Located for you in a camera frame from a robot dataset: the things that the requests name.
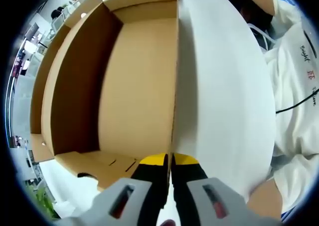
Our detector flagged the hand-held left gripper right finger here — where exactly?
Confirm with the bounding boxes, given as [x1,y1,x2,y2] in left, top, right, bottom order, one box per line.
[171,153,281,226]

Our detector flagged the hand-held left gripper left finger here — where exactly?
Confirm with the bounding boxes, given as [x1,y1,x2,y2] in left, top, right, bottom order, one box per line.
[56,153,169,226]

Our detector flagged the brown cardboard shoe box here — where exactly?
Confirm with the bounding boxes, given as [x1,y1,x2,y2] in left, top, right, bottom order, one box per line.
[29,0,180,194]

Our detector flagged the potted green plant white pot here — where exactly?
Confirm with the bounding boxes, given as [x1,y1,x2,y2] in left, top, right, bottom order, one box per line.
[24,185,56,220]

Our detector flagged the person's white shirt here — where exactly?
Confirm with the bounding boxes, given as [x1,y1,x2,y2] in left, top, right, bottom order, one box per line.
[264,0,319,216]

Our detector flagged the white office chair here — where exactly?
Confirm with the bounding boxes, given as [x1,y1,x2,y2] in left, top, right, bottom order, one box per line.
[247,22,277,50]

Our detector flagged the black cable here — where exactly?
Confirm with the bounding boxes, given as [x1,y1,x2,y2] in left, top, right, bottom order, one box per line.
[275,86,319,113]

